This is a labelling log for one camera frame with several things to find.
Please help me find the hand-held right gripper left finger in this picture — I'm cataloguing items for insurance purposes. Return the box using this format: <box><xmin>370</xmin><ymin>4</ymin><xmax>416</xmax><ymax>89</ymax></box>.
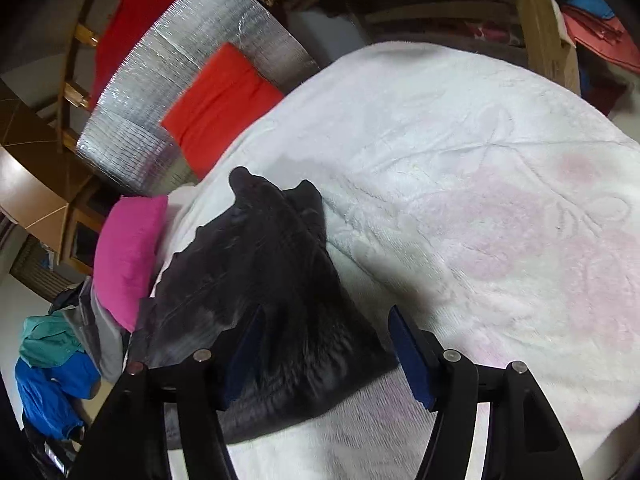
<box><xmin>67</xmin><ymin>305</ymin><xmax>266</xmax><ymax>480</ymax></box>

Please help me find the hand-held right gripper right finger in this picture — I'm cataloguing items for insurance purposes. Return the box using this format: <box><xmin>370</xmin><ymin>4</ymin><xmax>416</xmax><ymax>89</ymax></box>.
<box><xmin>388</xmin><ymin>305</ymin><xmax>585</xmax><ymax>480</ymax></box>

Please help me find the black puffer jacket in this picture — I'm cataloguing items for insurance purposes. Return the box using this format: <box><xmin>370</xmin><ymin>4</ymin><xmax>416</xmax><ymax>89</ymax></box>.
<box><xmin>131</xmin><ymin>166</ymin><xmax>401</xmax><ymax>451</ymax></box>

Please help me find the pile of red clothes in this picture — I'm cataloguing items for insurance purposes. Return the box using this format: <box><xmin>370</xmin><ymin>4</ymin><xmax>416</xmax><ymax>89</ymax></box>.
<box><xmin>560</xmin><ymin>0</ymin><xmax>640</xmax><ymax>76</ymax></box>

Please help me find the grey cloth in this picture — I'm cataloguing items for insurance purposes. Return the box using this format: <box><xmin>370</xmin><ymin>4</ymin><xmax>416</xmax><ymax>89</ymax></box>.
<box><xmin>50</xmin><ymin>275</ymin><xmax>132</xmax><ymax>383</ymax></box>

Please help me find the magenta pillow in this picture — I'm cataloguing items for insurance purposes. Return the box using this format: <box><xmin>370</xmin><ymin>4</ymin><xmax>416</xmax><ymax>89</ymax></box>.
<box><xmin>94</xmin><ymin>195</ymin><xmax>170</xmax><ymax>333</ymax></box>

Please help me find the white floral blanket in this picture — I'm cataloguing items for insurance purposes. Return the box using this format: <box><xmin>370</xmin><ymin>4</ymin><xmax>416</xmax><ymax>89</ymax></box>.
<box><xmin>150</xmin><ymin>42</ymin><xmax>640</xmax><ymax>480</ymax></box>

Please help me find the blue and teal jacket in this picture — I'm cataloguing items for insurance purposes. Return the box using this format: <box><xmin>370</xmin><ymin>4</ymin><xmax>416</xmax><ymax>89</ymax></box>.
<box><xmin>14</xmin><ymin>314</ymin><xmax>103</xmax><ymax>442</ymax></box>

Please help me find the wooden cabinet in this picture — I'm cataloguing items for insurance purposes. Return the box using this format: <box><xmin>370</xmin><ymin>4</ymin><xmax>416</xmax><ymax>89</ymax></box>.
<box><xmin>0</xmin><ymin>80</ymin><xmax>108</xmax><ymax>266</ymax></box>

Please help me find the orange-red pillow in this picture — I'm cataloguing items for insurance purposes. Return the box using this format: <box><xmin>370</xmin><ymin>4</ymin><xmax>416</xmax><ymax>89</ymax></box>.
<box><xmin>161</xmin><ymin>42</ymin><xmax>285</xmax><ymax>181</ymax></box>

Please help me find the silver foil insulation mat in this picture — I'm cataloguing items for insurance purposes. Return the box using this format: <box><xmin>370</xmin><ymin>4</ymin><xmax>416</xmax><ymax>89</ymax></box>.
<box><xmin>75</xmin><ymin>0</ymin><xmax>321</xmax><ymax>197</ymax></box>

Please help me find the wooden chair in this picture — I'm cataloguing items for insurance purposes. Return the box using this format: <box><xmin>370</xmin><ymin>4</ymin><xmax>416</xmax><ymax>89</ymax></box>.
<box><xmin>280</xmin><ymin>0</ymin><xmax>583</xmax><ymax>96</ymax></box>

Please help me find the red cloth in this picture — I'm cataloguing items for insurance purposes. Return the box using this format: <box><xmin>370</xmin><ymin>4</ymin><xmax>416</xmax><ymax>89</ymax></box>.
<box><xmin>90</xmin><ymin>0</ymin><xmax>208</xmax><ymax>106</ymax></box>

